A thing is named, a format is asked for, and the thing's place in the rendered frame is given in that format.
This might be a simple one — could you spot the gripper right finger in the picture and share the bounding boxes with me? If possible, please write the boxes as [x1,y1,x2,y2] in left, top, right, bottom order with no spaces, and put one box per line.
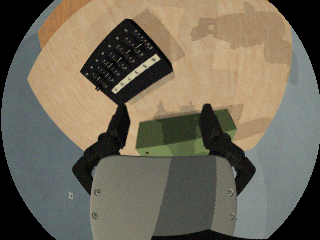
[199,103,256,196]

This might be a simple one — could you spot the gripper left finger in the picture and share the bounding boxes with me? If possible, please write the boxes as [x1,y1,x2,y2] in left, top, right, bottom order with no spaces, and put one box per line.
[72,103,131,196]

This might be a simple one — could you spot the black lighting desk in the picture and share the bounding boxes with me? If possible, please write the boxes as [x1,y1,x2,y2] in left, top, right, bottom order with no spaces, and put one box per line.
[80,19,173,105]

